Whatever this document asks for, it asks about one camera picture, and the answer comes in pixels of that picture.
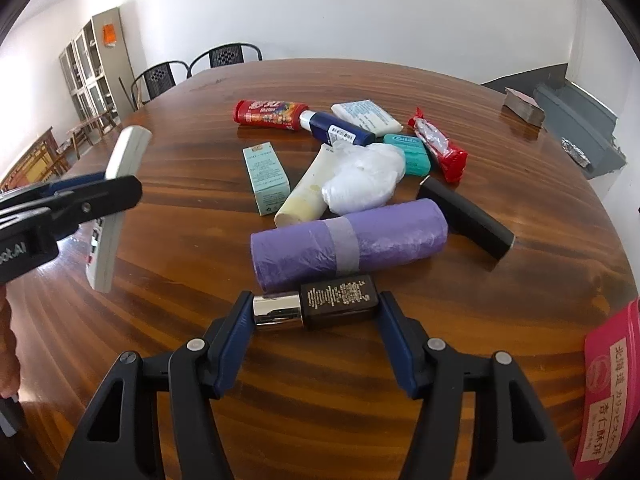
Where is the grey staircase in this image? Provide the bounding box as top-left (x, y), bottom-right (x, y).
top-left (480, 62), bottom-right (628, 181)

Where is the blue bottle white cap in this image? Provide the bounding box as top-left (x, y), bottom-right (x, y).
top-left (300, 109), bottom-right (377, 147)

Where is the black metal chair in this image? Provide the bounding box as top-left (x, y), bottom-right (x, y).
top-left (131, 61), bottom-right (191, 106)
top-left (189, 42), bottom-right (263, 78)

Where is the teal soap box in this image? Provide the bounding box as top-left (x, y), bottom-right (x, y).
top-left (383, 133), bottom-right (432, 177)

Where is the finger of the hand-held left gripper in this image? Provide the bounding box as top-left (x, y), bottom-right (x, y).
top-left (0, 172), bottom-right (109, 209)
top-left (47, 175), bottom-right (143, 235)

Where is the pink biscuit tin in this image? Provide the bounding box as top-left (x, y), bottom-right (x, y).
top-left (572, 297), bottom-right (640, 480)

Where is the purple garbage bag roll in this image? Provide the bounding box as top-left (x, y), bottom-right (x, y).
top-left (250, 198), bottom-right (448, 295)

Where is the cream lotion tube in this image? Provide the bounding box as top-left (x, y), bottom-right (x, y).
top-left (274, 144), bottom-right (338, 227)

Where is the black tube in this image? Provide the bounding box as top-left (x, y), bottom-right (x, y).
top-left (417, 176), bottom-right (516, 262)

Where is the person's left hand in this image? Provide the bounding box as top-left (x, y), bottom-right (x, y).
top-left (0, 284), bottom-right (21, 403)

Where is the stack of playing cards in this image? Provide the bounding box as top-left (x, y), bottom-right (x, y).
top-left (504, 87), bottom-right (546, 126)

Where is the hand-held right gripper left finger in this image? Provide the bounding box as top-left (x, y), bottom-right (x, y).
top-left (57, 290), bottom-right (257, 480)

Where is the white remote control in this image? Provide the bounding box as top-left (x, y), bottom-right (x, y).
top-left (86, 126), bottom-right (152, 293)

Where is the white tissue pack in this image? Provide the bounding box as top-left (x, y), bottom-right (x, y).
top-left (331, 99), bottom-right (404, 136)

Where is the wooden bench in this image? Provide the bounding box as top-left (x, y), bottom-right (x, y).
top-left (67, 112), bottom-right (121, 148)

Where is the glass door cabinet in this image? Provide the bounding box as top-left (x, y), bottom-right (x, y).
top-left (59, 7), bottom-right (136, 131)

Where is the light green carton box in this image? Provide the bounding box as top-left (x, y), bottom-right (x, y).
top-left (242, 144), bottom-right (292, 217)

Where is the red snack wrapper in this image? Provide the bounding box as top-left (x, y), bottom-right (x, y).
top-left (407, 108), bottom-right (469, 183)

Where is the white plastic bag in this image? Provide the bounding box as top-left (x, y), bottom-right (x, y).
top-left (321, 141), bottom-right (407, 213)

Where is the wooden chair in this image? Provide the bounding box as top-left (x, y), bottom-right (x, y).
top-left (0, 127), bottom-right (71, 191)

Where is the brown cosmetic bottle silver cap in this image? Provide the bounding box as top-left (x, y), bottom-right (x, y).
top-left (252, 274), bottom-right (379, 332)

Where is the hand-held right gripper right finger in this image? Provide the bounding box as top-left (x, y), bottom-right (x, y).
top-left (377, 290), bottom-right (576, 480)

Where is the foil packet on step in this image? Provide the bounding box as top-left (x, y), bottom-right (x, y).
top-left (561, 137), bottom-right (593, 168)

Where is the red candy tube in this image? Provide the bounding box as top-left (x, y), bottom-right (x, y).
top-left (233, 99), bottom-right (309, 132)

